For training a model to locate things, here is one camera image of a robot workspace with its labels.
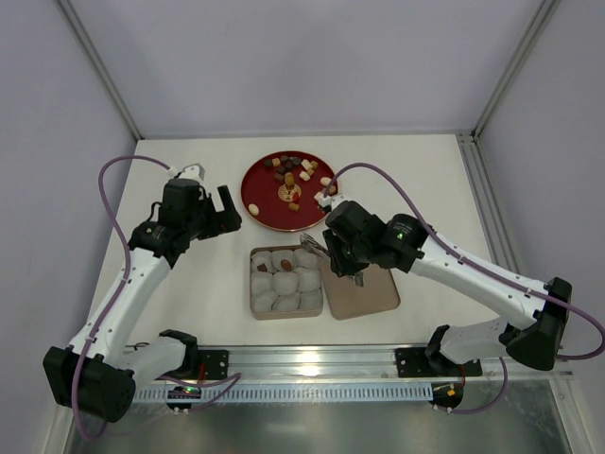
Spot metal tongs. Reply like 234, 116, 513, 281
299, 233, 364, 288

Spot brown oval chocolate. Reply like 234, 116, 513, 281
280, 259, 293, 271

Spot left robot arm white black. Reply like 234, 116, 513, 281
43, 178, 242, 423

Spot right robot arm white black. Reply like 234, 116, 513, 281
319, 196, 571, 373

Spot round red tray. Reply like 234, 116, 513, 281
240, 150, 336, 233

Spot white paper cup top right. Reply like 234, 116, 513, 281
294, 249, 320, 270

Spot white paper cup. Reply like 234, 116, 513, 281
251, 290, 279, 314
299, 289, 323, 311
251, 251, 275, 274
271, 292, 301, 312
273, 271, 299, 296
271, 250, 296, 272
294, 249, 320, 270
295, 268, 321, 293
251, 271, 273, 296

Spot white paper cup top left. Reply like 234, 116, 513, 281
251, 251, 275, 274

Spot gold tin lid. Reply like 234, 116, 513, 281
320, 258, 401, 321

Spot white paper cup middle right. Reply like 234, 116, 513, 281
295, 268, 321, 293

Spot white paper cup top middle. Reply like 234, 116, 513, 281
271, 250, 296, 272

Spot white paper cup bottom right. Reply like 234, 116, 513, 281
299, 289, 323, 311

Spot white paper cup middle left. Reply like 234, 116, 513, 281
251, 271, 273, 296

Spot gold square tin box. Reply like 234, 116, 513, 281
250, 246, 324, 321

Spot white paper cup centre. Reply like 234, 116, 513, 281
273, 271, 299, 296

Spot white paper cup bottom middle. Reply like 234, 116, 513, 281
271, 292, 301, 312

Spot white paper cup bottom left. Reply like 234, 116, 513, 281
251, 290, 279, 314

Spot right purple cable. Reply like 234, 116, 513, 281
322, 163, 605, 416

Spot purple cable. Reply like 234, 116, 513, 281
70, 154, 242, 441
322, 163, 605, 416

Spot aluminium rail front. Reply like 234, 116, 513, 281
224, 344, 574, 383

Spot aluminium rail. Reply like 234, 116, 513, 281
456, 131, 529, 276
224, 344, 574, 383

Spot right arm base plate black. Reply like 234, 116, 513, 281
394, 346, 483, 378

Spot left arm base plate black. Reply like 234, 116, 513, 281
195, 349, 230, 382

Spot aluminium rail right side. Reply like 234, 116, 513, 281
456, 131, 529, 276

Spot perforated cable duct strip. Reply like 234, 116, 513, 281
133, 382, 432, 404

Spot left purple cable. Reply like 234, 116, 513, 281
70, 154, 242, 441

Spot left round mount black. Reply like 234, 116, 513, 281
166, 386, 201, 415

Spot round mount black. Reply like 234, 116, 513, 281
166, 386, 201, 415
429, 381, 465, 412

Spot right round mount black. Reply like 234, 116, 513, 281
429, 381, 465, 412

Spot aluminium frame post left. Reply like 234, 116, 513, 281
54, 0, 144, 141

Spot aluminium frame post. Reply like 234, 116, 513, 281
54, 0, 144, 141
472, 0, 562, 141

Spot aluminium frame post right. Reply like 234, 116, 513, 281
472, 0, 562, 141

